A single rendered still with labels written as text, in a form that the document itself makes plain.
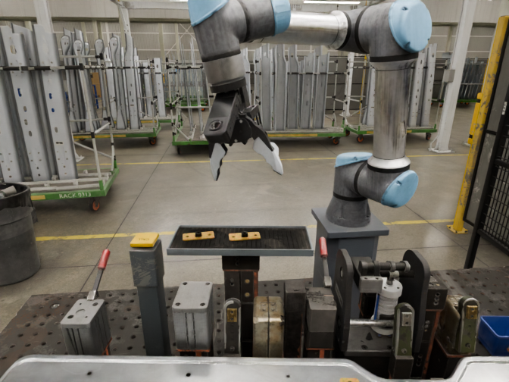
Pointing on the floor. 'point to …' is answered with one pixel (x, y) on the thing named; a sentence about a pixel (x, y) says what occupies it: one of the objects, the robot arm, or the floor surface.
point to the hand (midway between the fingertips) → (247, 180)
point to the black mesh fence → (492, 192)
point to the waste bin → (17, 234)
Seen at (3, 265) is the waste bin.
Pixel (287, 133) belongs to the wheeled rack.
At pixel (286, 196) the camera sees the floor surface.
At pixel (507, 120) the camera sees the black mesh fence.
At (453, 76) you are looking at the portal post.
